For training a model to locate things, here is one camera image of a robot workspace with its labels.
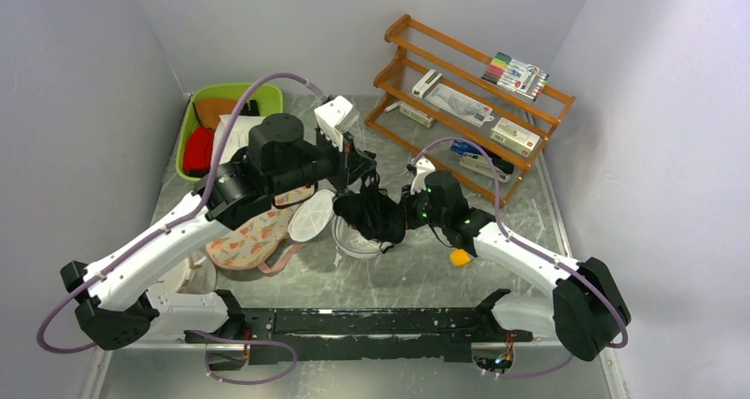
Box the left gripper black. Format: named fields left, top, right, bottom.
left=270, top=127, right=379, bottom=196

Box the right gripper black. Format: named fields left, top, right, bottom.
left=392, top=181, right=448, bottom=230

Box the black lace bra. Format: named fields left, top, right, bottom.
left=333, top=172, right=406, bottom=251

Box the white mesh laundry bag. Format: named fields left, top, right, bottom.
left=288, top=189, right=392, bottom=259

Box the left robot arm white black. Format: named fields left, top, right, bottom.
left=61, top=113, right=377, bottom=350

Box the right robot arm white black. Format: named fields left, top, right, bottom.
left=402, top=165, right=631, bottom=361

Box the small orange block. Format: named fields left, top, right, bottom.
left=449, top=249, right=472, bottom=268

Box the white black stapler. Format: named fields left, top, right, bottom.
left=459, top=152, right=515, bottom=183

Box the white pink marker pen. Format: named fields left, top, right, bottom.
left=384, top=100, right=403, bottom=112

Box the small green white box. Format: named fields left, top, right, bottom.
left=399, top=102, right=435, bottom=128

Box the wooden two-tier shelf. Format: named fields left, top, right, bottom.
left=364, top=14, right=576, bottom=205

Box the grey printed flat packet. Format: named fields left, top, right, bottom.
left=424, top=83, right=495, bottom=127

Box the white black stapler box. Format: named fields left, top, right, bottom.
left=411, top=69, right=443, bottom=99

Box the white folded garment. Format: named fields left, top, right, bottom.
left=211, top=114, right=264, bottom=165

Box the white red box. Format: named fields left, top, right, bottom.
left=490, top=118, right=540, bottom=157

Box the floral fabric pad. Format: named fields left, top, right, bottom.
left=204, top=188, right=314, bottom=275

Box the orange brown cloth item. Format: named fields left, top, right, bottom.
left=193, top=97, right=236, bottom=131

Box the red cloth item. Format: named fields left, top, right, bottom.
left=182, top=126, right=214, bottom=178

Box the green plastic basket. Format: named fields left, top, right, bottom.
left=175, top=83, right=284, bottom=182

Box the coloured marker pen pack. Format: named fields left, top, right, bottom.
left=481, top=52, right=549, bottom=101

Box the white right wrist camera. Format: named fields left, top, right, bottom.
left=410, top=157, right=435, bottom=195

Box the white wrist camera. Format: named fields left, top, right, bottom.
left=314, top=96, right=360, bottom=152
left=410, top=157, right=435, bottom=195

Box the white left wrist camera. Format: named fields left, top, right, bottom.
left=314, top=96, right=360, bottom=152

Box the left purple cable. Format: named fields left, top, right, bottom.
left=35, top=72, right=326, bottom=386

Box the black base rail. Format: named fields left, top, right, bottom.
left=186, top=305, right=533, bottom=365

